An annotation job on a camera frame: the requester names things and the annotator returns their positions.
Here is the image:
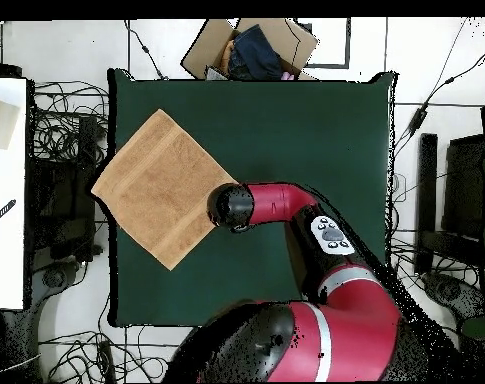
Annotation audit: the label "tan terry towel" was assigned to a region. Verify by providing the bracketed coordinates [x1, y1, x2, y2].
[90, 108, 239, 272]

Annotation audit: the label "dark green table cloth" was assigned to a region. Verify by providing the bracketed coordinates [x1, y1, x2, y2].
[107, 68, 397, 329]

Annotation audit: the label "orange cloth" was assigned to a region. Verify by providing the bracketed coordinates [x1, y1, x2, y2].
[219, 39, 236, 75]

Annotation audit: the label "dark blue jeans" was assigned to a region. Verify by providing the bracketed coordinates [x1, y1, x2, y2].
[228, 23, 285, 81]

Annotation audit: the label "brown cardboard box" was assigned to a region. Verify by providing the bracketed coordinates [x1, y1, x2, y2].
[180, 17, 320, 81]

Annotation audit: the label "black stand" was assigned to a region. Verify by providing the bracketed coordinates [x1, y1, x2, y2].
[27, 115, 103, 273]
[413, 132, 485, 275]

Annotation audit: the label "black stand base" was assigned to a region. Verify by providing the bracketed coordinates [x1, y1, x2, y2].
[421, 271, 485, 325]
[29, 259, 87, 313]

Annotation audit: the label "black power strip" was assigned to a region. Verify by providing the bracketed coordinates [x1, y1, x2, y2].
[97, 339, 116, 383]

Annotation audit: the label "white desk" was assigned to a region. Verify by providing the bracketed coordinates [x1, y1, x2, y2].
[0, 77, 28, 310]

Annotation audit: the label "black striped tool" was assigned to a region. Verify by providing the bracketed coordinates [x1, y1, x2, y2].
[0, 198, 18, 231]

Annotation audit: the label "beige box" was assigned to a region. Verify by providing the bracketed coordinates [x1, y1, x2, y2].
[0, 95, 20, 151]

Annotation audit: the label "black cable tangle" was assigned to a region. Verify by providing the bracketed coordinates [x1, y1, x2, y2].
[29, 79, 111, 193]
[385, 227, 483, 341]
[37, 327, 183, 383]

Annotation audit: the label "thin black cable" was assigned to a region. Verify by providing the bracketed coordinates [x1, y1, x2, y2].
[124, 19, 169, 80]

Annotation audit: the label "black cable with adapter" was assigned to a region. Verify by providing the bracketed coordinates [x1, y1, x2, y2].
[393, 43, 485, 159]

